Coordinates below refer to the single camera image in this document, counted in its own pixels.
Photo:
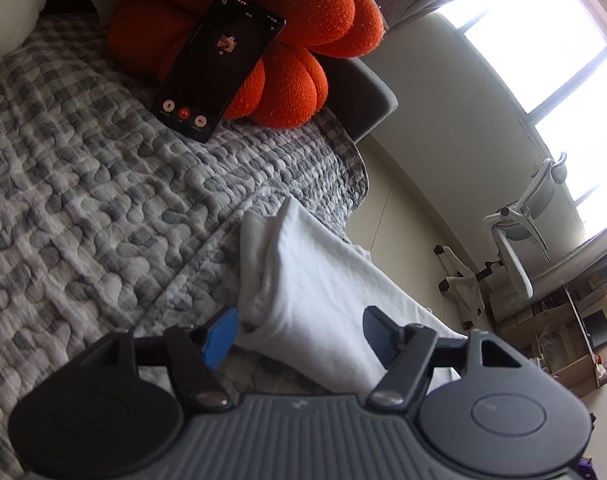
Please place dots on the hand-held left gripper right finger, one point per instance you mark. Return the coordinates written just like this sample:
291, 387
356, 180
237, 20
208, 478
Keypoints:
378, 335

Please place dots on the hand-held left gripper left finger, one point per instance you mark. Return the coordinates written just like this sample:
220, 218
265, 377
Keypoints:
221, 337

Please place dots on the white t-shirt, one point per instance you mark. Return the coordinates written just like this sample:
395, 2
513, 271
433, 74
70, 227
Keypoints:
323, 290

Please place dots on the wooden shelf desk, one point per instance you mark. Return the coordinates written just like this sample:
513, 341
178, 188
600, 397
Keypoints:
533, 320

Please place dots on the grey office chair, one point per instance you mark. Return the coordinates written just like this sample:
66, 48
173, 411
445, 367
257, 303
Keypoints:
518, 230

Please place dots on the grey checked quilted blanket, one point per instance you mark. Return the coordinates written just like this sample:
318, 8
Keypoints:
108, 185

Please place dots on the black laptop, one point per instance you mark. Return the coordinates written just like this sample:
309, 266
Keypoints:
598, 332

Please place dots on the grey fabric sofa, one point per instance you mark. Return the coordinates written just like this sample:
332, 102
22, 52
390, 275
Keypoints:
363, 95

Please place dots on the black smartphone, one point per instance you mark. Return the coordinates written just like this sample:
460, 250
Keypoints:
218, 70

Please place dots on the bright window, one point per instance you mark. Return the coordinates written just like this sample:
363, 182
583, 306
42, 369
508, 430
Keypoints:
533, 50

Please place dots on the orange pumpkin cushion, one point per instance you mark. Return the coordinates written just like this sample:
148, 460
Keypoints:
323, 5

